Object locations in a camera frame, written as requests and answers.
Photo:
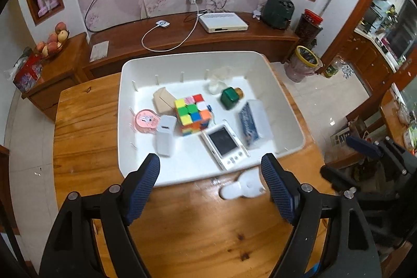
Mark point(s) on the dark jar red lid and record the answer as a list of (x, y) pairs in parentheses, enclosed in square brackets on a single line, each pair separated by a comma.
[(308, 28)]

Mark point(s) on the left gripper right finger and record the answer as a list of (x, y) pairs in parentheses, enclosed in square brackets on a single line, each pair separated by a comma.
[(283, 187)]

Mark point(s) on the white handheld electronic device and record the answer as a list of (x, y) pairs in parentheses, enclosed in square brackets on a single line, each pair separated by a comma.
[(225, 146)]

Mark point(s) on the white set-top box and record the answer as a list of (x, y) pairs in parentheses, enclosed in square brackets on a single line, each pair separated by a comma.
[(222, 22)]

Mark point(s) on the white plastic storage bin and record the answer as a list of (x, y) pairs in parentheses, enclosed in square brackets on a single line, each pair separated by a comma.
[(185, 75)]

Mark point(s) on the pink round comb mirror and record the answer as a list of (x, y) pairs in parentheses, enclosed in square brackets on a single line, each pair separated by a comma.
[(146, 121)]

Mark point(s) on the colourful rubik's cube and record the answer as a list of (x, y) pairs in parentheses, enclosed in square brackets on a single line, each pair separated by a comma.
[(193, 114)]

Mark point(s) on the translucent plastic swab box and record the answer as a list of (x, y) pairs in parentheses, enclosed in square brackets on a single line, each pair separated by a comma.
[(255, 124)]

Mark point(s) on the white rabbit shaped gadget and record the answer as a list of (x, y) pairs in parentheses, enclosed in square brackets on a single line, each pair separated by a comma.
[(248, 185)]

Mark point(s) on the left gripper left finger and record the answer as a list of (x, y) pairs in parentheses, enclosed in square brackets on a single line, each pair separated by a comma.
[(137, 187)]

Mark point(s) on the white power bank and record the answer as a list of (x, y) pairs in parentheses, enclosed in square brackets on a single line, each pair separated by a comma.
[(165, 135)]

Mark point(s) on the clear small plastic bag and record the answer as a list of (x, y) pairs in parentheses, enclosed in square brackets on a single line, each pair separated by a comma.
[(219, 79)]

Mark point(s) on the dark green toaster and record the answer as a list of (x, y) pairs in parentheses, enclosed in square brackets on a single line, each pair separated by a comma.
[(278, 13)]

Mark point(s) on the bowl of peaches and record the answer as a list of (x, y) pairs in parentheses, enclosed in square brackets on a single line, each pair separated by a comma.
[(54, 43)]

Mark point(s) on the green perfume bottle gold cap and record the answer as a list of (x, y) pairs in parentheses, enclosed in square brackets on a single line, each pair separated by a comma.
[(230, 97)]

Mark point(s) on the wooden tv cabinet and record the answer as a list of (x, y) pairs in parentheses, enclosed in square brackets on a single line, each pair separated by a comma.
[(86, 58)]

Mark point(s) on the bin with yellow rim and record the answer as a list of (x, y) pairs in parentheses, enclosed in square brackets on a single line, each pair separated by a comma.
[(302, 63)]

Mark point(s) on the white paper on cabinet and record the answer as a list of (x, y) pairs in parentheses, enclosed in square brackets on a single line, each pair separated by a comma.
[(99, 51)]

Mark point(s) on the white charger with cable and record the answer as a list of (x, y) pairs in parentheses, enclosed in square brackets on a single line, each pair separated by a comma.
[(164, 38)]

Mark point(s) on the red gift box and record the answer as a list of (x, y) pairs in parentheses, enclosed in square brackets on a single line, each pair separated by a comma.
[(29, 73)]

